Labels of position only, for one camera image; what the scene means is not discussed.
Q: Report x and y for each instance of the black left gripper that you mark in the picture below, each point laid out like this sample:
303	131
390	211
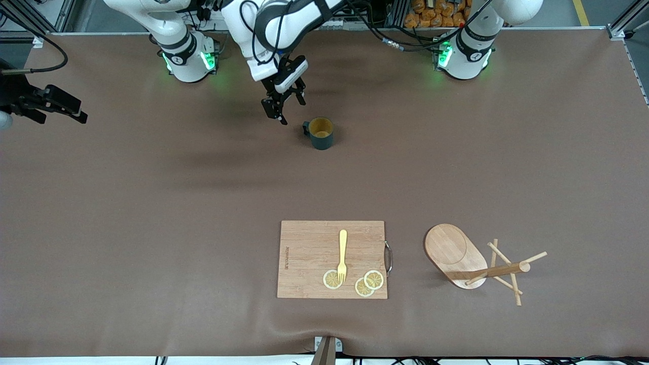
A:
282	94

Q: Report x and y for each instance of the dark green cup yellow inside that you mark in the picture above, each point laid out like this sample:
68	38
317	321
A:
322	142

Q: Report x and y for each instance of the pile of orange bread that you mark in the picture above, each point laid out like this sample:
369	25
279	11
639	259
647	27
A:
431	15

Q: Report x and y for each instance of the white power strip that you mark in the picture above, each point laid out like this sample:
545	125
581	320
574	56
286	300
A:
210	15

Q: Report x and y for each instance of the yellow plastic fork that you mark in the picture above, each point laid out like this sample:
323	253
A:
343	243

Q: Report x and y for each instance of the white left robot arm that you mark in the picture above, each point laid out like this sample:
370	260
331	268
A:
466	50

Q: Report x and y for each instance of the wooden mug tree rack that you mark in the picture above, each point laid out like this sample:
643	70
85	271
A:
448	248

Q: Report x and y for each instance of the lemon slice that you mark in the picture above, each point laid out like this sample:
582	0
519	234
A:
362	290
374	279
329	280

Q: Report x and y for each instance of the bamboo cutting board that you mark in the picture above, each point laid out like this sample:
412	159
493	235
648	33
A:
309	253

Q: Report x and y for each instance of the camera mount post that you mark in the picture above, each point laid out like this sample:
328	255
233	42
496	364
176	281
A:
324	355

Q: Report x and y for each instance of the brown table mat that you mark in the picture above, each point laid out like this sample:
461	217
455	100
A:
152	279

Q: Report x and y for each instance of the aluminium frame post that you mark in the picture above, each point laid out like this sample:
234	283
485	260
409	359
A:
50	15
626	20

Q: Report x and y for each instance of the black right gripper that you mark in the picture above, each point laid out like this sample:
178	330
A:
19	98

